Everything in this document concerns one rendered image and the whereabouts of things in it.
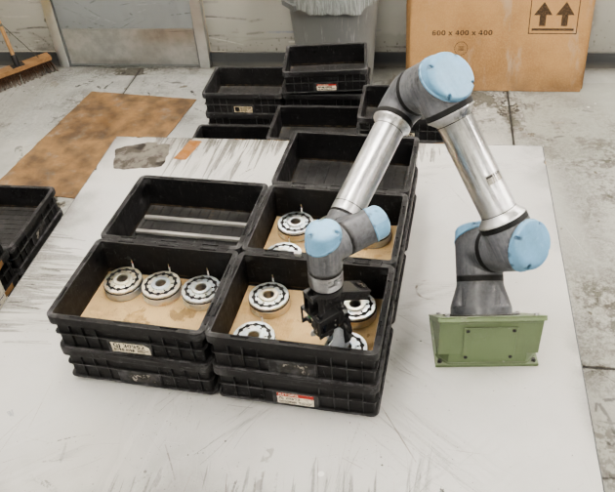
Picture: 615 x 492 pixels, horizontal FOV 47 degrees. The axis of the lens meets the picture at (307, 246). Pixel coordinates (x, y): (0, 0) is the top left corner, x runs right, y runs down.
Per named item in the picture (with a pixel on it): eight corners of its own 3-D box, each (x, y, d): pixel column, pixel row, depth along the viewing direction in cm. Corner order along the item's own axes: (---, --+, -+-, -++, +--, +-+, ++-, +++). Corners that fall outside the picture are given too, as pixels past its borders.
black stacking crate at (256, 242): (407, 227, 205) (408, 195, 197) (394, 299, 183) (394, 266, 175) (274, 217, 213) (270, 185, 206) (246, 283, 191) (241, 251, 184)
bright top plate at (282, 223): (317, 215, 204) (317, 214, 204) (307, 237, 197) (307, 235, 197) (284, 210, 207) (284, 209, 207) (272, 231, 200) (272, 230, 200)
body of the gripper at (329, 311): (301, 323, 162) (297, 284, 154) (331, 306, 165) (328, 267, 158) (321, 343, 157) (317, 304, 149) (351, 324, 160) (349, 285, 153)
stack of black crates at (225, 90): (297, 125, 384) (292, 66, 363) (287, 155, 362) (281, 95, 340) (225, 123, 391) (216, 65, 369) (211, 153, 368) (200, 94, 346)
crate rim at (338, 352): (395, 271, 176) (395, 265, 175) (378, 363, 154) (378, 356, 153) (241, 257, 185) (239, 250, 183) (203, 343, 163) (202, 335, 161)
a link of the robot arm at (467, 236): (483, 275, 188) (481, 225, 189) (518, 274, 175) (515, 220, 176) (445, 276, 183) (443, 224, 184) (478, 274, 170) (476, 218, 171)
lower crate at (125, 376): (250, 313, 198) (245, 281, 190) (217, 399, 176) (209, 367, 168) (118, 299, 206) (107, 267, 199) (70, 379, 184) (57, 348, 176)
